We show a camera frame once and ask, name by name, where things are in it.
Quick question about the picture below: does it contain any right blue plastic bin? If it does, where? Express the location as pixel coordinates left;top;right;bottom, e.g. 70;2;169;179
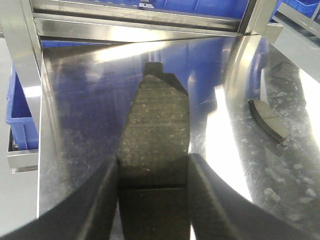
152;0;251;20

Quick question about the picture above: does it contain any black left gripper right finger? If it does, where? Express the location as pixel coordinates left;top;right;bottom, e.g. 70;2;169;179
187;153;319;240

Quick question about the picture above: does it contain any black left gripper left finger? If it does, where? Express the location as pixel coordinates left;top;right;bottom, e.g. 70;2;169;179
2;156;118;240

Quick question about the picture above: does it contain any low blue bin left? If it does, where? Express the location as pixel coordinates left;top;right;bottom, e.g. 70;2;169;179
5;66;39;150

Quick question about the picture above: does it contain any grey brake pad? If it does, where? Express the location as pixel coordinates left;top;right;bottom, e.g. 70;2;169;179
118;62;190;240
248;99;289;144

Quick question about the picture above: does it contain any stainless steel rack frame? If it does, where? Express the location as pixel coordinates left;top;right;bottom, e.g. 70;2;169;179
0;0;283;174

